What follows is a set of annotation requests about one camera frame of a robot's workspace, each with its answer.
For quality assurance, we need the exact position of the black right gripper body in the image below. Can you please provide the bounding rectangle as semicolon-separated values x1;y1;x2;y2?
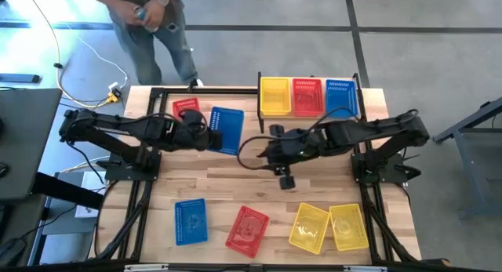
260;129;321;176

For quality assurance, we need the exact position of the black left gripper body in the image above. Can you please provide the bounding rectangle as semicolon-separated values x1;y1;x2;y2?
167;121;215;152

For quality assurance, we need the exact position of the blue plastic basket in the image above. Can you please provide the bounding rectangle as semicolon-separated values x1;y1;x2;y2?
207;106;246;157
325;79;359;119
174;198;209;247

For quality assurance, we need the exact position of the yellow plastic basket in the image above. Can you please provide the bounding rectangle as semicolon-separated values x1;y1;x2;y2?
329;203;370;252
288;201;331;256
260;76;293;117

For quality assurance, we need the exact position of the red plastic basket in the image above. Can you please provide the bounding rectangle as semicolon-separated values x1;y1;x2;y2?
172;96;201;120
292;78;325;118
224;205;271;259

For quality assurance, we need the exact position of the person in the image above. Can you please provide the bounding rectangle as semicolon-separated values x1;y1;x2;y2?
81;0;205;89

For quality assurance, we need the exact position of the white paper sheet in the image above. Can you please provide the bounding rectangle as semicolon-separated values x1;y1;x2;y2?
74;170;107;219

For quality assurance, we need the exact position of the silver metal bar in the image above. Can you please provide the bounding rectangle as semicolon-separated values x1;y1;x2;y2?
124;263;169;272
344;265;388;272

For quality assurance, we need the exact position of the person's hand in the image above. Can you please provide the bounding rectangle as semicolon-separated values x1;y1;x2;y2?
116;0;143;27
143;0;168;30

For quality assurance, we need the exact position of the black desk foot bar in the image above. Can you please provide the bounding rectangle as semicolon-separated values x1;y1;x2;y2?
31;172;105;210

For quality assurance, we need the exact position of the clear plastic bottle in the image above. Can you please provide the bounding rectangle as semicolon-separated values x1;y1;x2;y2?
135;7;160;33

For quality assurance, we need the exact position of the dark grey side desk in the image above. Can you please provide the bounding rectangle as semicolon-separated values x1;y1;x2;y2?
0;87;64;202

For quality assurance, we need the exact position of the dark flat floor bar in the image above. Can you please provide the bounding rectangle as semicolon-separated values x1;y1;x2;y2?
0;73;42;84

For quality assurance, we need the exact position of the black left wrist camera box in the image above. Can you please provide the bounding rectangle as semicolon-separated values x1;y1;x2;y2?
182;110;207;130

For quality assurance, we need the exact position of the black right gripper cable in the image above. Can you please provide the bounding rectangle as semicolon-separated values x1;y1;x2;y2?
236;135;278;172

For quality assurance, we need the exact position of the black aluminium table frame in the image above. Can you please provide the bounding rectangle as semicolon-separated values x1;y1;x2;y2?
93;85;423;267

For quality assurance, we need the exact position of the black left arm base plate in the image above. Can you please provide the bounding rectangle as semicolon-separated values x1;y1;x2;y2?
104;149;162;182

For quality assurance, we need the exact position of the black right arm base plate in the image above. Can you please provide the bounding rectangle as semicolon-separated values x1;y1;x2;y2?
351;152;423;186

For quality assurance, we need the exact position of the white floor cable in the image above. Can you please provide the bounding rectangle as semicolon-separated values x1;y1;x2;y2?
74;32;130;89

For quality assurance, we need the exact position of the yellow floor cable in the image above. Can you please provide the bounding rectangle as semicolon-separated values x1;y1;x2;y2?
23;0;118;108

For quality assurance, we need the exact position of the blue grey metal table frame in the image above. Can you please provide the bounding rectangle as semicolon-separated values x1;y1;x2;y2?
432;96;502;220

